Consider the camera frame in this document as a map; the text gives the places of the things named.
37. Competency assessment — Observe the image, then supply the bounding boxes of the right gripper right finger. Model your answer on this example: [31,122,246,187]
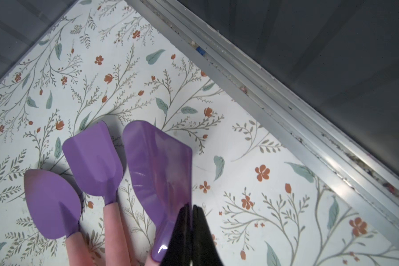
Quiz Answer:
[192,205,223,266]

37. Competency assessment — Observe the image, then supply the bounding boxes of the purple square shovel pink handle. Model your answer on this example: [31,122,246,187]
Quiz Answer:
[122,120,192,263]

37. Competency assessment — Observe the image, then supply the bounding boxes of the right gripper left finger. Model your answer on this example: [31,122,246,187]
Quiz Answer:
[160,204,191,266]

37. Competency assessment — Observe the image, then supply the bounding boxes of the purple pointed shovel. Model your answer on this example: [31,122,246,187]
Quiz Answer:
[24,169,94,266]

